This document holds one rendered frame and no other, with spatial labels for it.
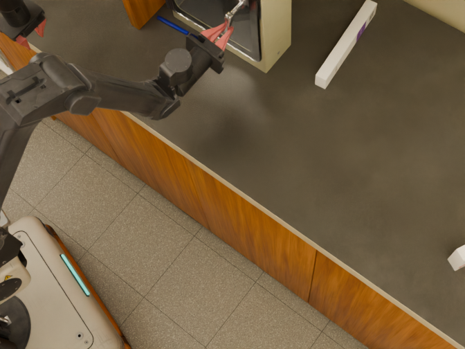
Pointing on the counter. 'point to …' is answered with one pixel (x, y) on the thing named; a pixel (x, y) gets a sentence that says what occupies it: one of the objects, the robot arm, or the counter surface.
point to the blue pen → (173, 25)
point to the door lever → (232, 16)
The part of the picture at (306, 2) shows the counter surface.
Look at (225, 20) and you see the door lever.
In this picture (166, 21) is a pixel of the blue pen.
